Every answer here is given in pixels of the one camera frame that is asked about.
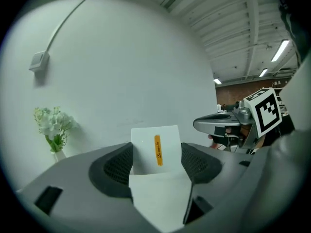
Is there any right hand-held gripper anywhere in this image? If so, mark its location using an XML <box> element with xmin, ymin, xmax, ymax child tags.
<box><xmin>193</xmin><ymin>88</ymin><xmax>283</xmax><ymax>150</ymax></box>

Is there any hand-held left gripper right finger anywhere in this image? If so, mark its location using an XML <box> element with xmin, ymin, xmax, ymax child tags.
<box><xmin>181</xmin><ymin>142</ymin><xmax>264</xmax><ymax>233</ymax></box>

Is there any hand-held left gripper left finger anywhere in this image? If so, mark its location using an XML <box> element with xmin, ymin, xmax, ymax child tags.
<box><xmin>17</xmin><ymin>142</ymin><xmax>161</xmax><ymax>233</ymax></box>

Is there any white card with orange label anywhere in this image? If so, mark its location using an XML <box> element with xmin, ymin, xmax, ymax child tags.
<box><xmin>128</xmin><ymin>124</ymin><xmax>194</xmax><ymax>233</ymax></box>

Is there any person's right hand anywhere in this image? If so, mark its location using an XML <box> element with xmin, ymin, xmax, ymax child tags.
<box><xmin>208</xmin><ymin>136</ymin><xmax>229</xmax><ymax>150</ymax></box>

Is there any white ribbed vase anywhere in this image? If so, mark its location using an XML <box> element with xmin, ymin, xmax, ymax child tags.
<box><xmin>52</xmin><ymin>149</ymin><xmax>67</xmax><ymax>162</ymax></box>

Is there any white green flower bouquet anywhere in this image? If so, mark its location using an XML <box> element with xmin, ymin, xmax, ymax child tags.
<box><xmin>33</xmin><ymin>106</ymin><xmax>78</xmax><ymax>152</ymax></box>

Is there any white wall switch box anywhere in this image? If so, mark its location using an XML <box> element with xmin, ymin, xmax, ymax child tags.
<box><xmin>29</xmin><ymin>50</ymin><xmax>51</xmax><ymax>72</ymax></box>

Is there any white wall conduit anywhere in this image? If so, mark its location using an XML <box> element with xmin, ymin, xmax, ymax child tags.
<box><xmin>45</xmin><ymin>0</ymin><xmax>115</xmax><ymax>54</ymax></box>

